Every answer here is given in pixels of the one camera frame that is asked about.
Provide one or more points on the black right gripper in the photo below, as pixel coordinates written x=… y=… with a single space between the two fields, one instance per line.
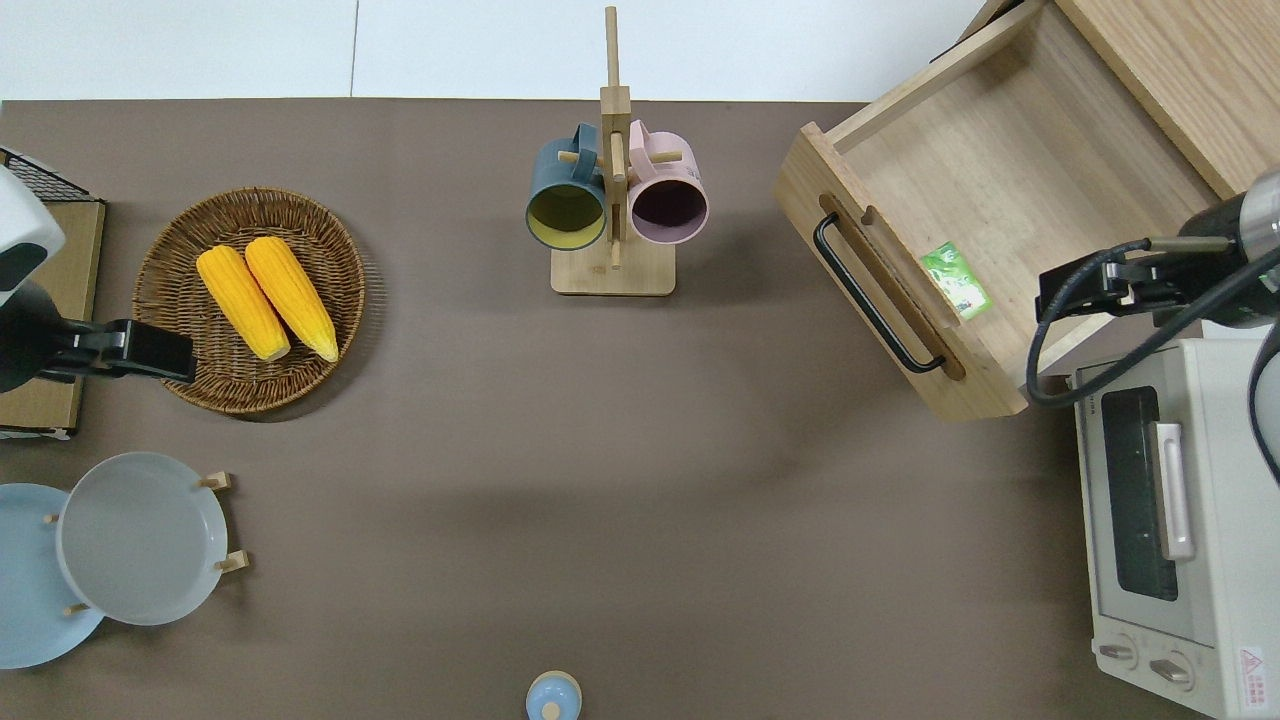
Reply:
x=1155 y=285

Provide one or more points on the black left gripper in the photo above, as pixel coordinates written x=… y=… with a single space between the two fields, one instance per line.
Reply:
x=95 y=350

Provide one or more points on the wooden drawer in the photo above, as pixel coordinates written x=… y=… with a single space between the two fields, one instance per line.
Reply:
x=1000 y=150

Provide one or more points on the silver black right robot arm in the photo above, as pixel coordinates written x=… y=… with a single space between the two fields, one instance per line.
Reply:
x=1245 y=250

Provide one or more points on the yellow corn cob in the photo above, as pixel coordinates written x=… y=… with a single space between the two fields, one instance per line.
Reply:
x=290 y=295
x=240 y=300

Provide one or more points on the green packet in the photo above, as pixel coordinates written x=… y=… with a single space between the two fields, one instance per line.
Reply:
x=955 y=282

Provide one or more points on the round wicker basket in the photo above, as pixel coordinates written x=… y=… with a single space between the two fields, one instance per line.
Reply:
x=330 y=270

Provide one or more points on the grey plate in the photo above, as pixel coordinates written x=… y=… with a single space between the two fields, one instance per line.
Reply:
x=140 y=540

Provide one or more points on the wooden plate rack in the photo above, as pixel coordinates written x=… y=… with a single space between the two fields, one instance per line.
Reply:
x=232 y=562

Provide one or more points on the wooden cabinet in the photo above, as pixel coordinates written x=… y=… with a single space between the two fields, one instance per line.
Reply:
x=1180 y=60

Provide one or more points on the white toaster oven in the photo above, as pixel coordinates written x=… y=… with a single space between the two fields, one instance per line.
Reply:
x=1220 y=520

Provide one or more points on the light blue plate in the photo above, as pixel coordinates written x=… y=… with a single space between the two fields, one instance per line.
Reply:
x=30 y=600

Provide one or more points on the pink mug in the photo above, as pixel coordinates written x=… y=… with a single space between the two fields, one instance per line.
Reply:
x=665 y=170

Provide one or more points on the dark blue mug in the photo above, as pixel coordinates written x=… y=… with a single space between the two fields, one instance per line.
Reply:
x=555 y=170

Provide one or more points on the brown table mat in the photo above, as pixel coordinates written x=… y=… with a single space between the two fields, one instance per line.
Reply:
x=600 y=450

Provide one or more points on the wooden mug tree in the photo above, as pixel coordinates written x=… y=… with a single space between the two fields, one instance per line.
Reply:
x=612 y=275

